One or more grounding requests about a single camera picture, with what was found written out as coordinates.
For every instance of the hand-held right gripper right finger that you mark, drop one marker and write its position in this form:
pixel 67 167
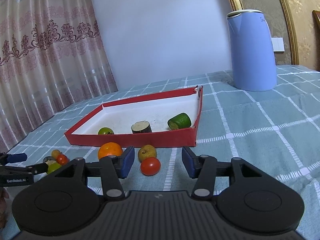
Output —
pixel 188 161

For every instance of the small yellow-brown longan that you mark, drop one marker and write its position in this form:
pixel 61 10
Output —
pixel 55 152

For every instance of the green tomato with brown calyx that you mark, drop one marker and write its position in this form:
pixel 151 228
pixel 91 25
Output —
pixel 105 131

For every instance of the blue electric kettle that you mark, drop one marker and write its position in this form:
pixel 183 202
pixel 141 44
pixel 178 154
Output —
pixel 252 55

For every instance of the small red cherry tomato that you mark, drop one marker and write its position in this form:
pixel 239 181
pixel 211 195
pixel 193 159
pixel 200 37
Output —
pixel 62 159

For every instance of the white wall switch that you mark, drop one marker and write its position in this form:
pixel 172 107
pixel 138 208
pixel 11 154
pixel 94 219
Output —
pixel 278 44

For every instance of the red cardboard tray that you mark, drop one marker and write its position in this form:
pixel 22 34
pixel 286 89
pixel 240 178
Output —
pixel 150 140

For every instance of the green cucumber piece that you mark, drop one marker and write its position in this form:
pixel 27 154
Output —
pixel 180 120

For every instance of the orange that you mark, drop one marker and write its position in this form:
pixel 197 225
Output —
pixel 110 150

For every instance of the large eggplant slice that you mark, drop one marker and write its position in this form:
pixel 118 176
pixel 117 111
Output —
pixel 141 127

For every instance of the large red tomato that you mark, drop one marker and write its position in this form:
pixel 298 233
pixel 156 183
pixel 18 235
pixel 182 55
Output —
pixel 150 166

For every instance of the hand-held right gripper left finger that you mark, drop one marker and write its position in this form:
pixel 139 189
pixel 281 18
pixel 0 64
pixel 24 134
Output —
pixel 128 161

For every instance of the person's left hand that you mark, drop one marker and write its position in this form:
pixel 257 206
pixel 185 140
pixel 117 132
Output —
pixel 3 207

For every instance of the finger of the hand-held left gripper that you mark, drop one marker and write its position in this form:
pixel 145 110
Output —
pixel 37 169
pixel 16 157

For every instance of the gold framed wall panel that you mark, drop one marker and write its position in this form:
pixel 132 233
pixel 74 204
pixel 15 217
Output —
pixel 287 12

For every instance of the plain green tomato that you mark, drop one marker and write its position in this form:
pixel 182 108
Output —
pixel 54 168

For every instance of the beige patterned curtain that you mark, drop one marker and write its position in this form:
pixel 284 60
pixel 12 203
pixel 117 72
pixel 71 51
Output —
pixel 50 55

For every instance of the small dark eggplant slice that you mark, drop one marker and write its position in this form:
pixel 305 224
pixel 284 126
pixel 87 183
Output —
pixel 48 158

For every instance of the large yellow-brown longan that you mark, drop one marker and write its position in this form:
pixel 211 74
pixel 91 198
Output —
pixel 147 153

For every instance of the teal checked blanket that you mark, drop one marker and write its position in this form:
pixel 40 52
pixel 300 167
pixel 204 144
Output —
pixel 250 130

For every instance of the brown wooden frame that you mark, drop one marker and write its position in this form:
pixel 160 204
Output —
pixel 317 30

